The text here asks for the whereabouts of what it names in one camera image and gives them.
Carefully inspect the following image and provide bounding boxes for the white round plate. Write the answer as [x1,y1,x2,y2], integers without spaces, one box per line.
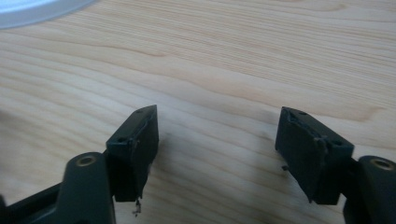
[0,0,96,31]

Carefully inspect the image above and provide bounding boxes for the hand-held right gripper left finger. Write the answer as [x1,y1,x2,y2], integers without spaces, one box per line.
[106,105,160,203]

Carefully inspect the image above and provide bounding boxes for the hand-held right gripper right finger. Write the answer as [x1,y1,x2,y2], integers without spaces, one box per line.
[275,106,355,205]

